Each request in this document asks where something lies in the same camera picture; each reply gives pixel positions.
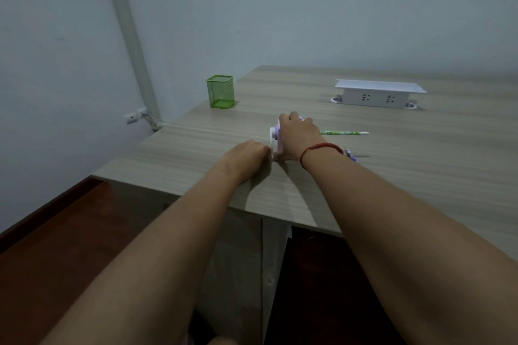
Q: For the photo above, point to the person's left hand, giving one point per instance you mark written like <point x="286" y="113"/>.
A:
<point x="245" y="160"/>

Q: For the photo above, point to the person's right hand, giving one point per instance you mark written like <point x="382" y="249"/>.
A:
<point x="299" y="134"/>

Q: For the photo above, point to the purple pencil sharpener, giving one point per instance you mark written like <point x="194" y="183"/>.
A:
<point x="275" y="136"/>

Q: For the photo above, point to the green patterned pencil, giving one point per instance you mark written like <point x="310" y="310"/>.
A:
<point x="344" y="132"/>

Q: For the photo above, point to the blue patterned pencil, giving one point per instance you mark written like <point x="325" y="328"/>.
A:
<point x="351" y="154"/>

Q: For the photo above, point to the green mesh pen holder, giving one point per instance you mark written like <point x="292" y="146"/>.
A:
<point x="221" y="94"/>

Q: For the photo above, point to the person's left forearm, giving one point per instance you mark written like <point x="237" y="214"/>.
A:
<point x="149" y="272"/>

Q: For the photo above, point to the person's right forearm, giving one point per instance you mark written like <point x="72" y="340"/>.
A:
<point x="417" y="247"/>

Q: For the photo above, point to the person's bare knee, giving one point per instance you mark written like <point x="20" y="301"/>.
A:
<point x="219" y="341"/>

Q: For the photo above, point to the white desk socket box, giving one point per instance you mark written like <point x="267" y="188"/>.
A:
<point x="376" y="98"/>

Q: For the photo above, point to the wooden desk cabinet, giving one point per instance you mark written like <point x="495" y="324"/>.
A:
<point x="238" y="268"/>

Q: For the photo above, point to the white wall socket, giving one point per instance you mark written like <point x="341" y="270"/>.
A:
<point x="134" y="116"/>

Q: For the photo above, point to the white wall pipe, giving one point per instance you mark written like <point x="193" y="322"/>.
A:
<point x="128" y="29"/>

